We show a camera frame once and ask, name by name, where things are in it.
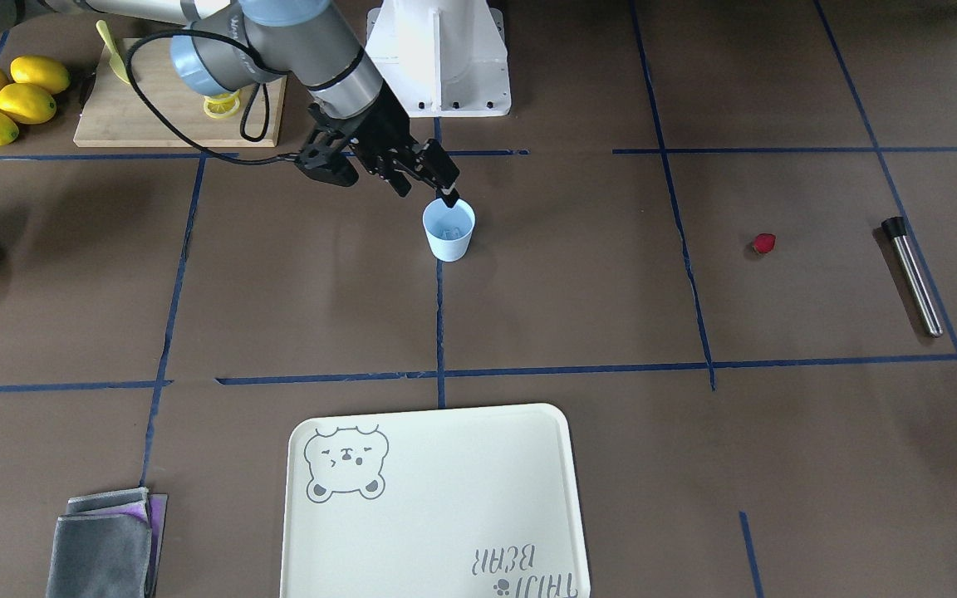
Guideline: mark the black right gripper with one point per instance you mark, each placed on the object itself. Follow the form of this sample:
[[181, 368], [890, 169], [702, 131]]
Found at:
[[385, 133]]

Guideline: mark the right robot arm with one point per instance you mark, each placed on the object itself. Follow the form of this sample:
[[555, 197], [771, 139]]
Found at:
[[224, 46]]

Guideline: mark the light blue plastic cup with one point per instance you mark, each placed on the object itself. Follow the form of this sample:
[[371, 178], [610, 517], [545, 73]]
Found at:
[[448, 230]]

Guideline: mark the steel muddler black tip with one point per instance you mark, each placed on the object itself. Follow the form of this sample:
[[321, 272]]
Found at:
[[903, 245]]

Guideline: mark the lemon slice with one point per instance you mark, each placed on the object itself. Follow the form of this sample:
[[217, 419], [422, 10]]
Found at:
[[222, 106]]

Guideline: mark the red strawberry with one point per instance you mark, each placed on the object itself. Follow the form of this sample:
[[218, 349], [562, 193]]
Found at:
[[764, 243]]

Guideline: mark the cream bear serving tray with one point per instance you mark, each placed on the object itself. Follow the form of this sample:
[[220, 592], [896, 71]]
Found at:
[[471, 502]]

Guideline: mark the yellow-green plastic knife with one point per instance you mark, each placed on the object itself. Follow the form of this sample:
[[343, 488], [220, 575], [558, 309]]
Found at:
[[114, 59]]

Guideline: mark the purple folded cloth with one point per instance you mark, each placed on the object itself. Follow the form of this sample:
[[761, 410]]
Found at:
[[152, 509]]

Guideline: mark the grey folded cloth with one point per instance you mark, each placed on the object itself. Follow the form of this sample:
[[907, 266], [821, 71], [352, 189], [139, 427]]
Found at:
[[102, 546]]

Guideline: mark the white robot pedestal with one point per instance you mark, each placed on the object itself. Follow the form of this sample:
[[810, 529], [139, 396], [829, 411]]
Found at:
[[442, 59]]

